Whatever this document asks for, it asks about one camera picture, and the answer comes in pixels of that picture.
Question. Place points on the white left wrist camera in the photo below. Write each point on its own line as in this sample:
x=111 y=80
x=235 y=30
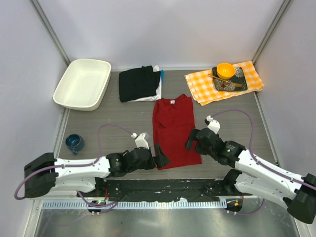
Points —
x=141 y=140

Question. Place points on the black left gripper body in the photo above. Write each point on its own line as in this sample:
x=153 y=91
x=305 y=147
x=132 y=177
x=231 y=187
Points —
x=148 y=165

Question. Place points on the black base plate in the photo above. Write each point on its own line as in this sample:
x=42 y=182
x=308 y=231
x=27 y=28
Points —
x=163 y=190

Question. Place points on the wooden chopstick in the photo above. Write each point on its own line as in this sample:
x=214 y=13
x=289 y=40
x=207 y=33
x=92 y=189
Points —
x=224 y=80

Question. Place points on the white rectangular tray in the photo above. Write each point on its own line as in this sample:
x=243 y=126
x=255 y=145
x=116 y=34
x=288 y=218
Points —
x=83 y=85

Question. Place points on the blue ceramic mug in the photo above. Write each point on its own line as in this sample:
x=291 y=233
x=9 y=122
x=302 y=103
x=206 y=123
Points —
x=75 y=143

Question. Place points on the black floral plate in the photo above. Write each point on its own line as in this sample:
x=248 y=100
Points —
x=239 y=77

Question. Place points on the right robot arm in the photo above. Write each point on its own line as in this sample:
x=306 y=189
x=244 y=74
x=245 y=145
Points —
x=252 y=175

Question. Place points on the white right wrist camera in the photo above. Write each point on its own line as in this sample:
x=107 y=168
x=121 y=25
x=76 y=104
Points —
x=212 y=124

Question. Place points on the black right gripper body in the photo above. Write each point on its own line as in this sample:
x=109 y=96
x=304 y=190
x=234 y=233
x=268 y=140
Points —
x=200 y=149

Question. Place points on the folded blue t-shirt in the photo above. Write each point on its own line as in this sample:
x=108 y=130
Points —
x=162 y=75

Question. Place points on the perforated cable rail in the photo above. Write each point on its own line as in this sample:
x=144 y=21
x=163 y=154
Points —
x=181 y=204

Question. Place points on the folded black t-shirt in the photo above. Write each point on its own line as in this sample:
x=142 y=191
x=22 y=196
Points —
x=137 y=83

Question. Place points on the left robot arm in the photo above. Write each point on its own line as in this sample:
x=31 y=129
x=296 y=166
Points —
x=49 y=176

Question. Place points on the yellow checkered cloth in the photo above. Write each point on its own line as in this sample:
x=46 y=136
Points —
x=203 y=90

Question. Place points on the orange bowl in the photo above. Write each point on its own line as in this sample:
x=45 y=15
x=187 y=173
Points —
x=225 y=70

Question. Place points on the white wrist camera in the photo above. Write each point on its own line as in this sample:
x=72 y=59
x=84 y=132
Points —
x=212 y=124
x=141 y=140

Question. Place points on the red t-shirt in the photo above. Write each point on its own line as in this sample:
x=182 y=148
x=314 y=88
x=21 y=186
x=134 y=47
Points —
x=173 y=120

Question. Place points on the folded white t-shirt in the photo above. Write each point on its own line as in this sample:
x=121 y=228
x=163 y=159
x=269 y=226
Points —
x=158 y=94

